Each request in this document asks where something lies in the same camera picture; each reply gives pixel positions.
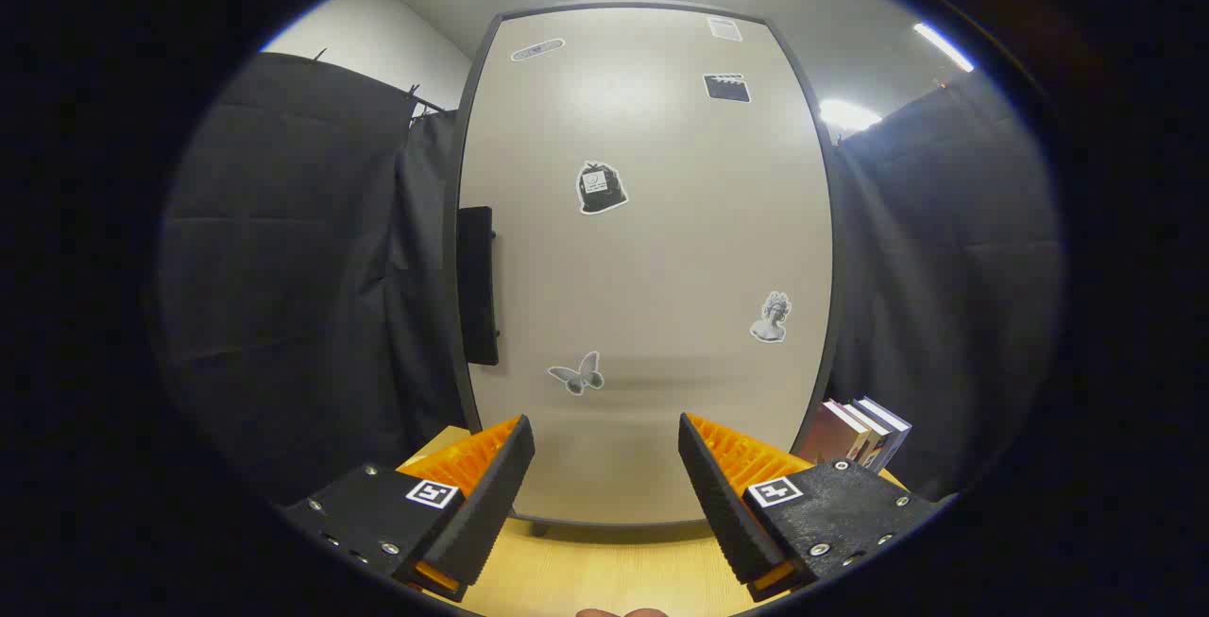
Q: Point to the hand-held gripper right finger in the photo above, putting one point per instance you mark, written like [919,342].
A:
[723,513]

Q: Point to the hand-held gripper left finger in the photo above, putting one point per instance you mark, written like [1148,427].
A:
[491,504]

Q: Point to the black backdrop cloth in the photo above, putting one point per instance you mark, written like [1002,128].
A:
[283,267]

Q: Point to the ceiling light panel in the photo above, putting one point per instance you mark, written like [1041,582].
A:
[848,114]
[943,45]

